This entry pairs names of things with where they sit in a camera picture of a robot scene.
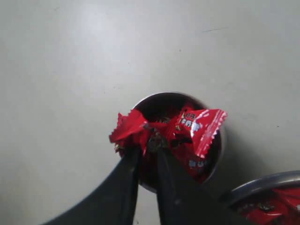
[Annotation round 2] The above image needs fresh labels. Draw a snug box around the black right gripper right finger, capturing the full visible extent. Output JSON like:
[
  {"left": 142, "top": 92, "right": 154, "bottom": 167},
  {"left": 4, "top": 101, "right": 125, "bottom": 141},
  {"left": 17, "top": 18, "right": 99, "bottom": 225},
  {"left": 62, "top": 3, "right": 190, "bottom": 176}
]
[{"left": 157, "top": 149, "right": 237, "bottom": 225}]

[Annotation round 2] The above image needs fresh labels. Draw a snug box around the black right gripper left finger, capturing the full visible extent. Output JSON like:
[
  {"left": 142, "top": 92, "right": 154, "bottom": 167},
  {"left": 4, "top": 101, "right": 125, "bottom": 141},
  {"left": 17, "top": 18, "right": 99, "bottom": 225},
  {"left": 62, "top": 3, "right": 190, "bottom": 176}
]
[{"left": 46, "top": 147, "right": 142, "bottom": 225}]

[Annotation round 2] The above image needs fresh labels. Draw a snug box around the red candy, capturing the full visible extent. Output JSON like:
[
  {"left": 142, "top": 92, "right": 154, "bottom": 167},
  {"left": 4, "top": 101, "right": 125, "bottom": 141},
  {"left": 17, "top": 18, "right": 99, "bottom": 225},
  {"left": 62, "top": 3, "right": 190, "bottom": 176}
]
[
  {"left": 175, "top": 106, "right": 228, "bottom": 158},
  {"left": 180, "top": 152, "right": 218, "bottom": 184}
]

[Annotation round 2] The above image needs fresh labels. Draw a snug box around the red candy later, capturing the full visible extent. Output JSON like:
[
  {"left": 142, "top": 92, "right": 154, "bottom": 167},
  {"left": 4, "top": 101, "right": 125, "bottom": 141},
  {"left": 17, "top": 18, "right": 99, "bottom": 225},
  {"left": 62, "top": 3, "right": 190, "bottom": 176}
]
[{"left": 109, "top": 109, "right": 169, "bottom": 157}]

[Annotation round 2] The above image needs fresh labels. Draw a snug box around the stainless steel bowl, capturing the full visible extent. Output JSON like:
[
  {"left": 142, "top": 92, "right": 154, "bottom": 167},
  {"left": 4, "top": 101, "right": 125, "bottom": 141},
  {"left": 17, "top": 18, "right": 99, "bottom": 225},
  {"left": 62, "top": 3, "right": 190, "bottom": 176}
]
[{"left": 219, "top": 170, "right": 300, "bottom": 225}]

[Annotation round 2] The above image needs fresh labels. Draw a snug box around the stainless steel cup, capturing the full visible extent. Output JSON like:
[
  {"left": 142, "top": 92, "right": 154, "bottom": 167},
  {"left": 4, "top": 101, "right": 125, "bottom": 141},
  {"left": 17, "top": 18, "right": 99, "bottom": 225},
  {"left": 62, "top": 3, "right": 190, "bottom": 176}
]
[{"left": 134, "top": 92, "right": 225, "bottom": 193}]

